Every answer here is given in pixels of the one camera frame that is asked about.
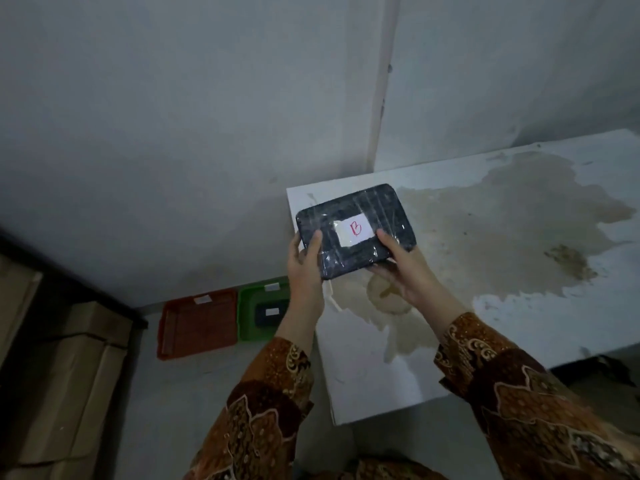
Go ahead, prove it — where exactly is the tall cardboard box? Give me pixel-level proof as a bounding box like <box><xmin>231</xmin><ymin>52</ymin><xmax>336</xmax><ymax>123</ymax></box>
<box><xmin>70</xmin><ymin>344</ymin><xmax>129</xmax><ymax>460</ymax></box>
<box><xmin>19</xmin><ymin>334</ymin><xmax>107</xmax><ymax>466</ymax></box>

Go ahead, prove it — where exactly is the flat cardboard box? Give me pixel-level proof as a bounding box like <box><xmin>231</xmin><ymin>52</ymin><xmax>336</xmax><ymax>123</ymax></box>
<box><xmin>64</xmin><ymin>301</ymin><xmax>134</xmax><ymax>346</ymax></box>

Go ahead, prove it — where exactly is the black packet white label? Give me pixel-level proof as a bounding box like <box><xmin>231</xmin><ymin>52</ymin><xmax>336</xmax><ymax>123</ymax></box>
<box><xmin>295</xmin><ymin>184</ymin><xmax>418</xmax><ymax>281</ymax></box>

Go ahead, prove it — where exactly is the small black wrapped packet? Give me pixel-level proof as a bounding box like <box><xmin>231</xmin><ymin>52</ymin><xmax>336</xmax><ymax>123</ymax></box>
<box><xmin>254</xmin><ymin>300</ymin><xmax>290</xmax><ymax>328</ymax></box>

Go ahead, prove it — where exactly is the person's right forearm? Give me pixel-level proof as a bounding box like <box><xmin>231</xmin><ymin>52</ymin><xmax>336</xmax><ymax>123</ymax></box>
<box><xmin>421</xmin><ymin>301</ymin><xmax>640</xmax><ymax>480</ymax></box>

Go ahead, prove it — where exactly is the red plastic tray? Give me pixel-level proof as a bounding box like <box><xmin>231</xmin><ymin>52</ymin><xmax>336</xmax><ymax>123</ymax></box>
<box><xmin>157</xmin><ymin>289</ymin><xmax>239</xmax><ymax>361</ymax></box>

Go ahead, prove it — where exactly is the person's left hand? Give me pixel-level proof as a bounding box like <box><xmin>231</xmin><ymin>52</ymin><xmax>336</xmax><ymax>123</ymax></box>
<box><xmin>287</xmin><ymin>230</ymin><xmax>326</xmax><ymax>316</ymax></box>

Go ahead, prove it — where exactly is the person's right hand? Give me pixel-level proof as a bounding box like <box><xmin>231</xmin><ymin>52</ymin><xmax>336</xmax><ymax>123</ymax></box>
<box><xmin>367</xmin><ymin>229</ymin><xmax>451</xmax><ymax>320</ymax></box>

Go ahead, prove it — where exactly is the green plastic tray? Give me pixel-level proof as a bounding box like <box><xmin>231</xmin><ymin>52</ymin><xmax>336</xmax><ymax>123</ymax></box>
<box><xmin>237</xmin><ymin>277</ymin><xmax>292</xmax><ymax>343</ymax></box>

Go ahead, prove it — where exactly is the person's left forearm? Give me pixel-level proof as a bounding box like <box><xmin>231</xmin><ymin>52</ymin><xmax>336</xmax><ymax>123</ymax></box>
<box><xmin>184</xmin><ymin>309</ymin><xmax>327</xmax><ymax>480</ymax></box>

